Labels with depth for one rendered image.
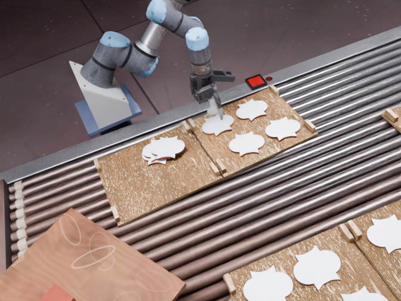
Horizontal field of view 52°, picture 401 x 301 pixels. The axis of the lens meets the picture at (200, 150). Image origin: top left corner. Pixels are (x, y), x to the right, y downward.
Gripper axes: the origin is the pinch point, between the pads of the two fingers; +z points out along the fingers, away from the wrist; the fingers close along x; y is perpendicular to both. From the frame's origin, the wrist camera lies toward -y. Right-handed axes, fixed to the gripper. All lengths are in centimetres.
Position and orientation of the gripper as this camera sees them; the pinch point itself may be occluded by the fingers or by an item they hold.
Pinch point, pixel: (215, 108)
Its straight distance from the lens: 164.0
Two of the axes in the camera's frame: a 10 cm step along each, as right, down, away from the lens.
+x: 4.1, 6.2, -6.7
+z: 1.5, 6.8, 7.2
